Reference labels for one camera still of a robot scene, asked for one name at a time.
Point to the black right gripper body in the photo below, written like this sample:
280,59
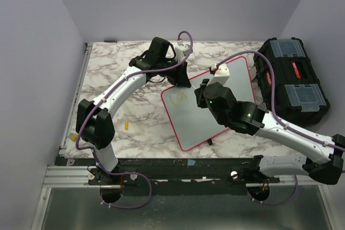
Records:
201,102

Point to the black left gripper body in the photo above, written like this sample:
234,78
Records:
171,74

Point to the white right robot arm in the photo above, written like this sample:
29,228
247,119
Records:
317,156

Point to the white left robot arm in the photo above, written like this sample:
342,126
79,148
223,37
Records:
94,124

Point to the black whiteboard stand clip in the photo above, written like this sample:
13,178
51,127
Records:
210,141

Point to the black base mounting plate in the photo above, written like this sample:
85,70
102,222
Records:
143,177

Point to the black toolbox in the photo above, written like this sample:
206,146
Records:
298,96

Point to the small yellow connector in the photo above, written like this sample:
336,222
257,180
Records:
73,137

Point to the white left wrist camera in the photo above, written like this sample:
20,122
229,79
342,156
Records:
181,50

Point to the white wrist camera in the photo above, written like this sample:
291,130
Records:
181,50
220,74

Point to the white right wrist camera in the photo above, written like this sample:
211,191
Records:
220,74

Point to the aluminium frame rail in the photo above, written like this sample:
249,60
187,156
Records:
70,172

